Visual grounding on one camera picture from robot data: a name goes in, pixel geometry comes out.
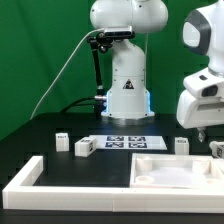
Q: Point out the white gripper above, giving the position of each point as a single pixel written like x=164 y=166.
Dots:
x=201 y=104

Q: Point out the white square table top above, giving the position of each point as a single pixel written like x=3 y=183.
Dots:
x=175 y=171

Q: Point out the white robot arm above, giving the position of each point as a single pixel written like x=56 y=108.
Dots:
x=203 y=33

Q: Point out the sheet with fiducial markers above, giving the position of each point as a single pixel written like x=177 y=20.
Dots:
x=130 y=142

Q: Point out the white U-shaped fence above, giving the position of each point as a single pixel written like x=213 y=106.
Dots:
x=22 y=193

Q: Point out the grey camera on mount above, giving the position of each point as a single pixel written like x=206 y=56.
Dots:
x=118 y=32

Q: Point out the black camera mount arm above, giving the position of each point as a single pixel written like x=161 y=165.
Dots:
x=98 y=66

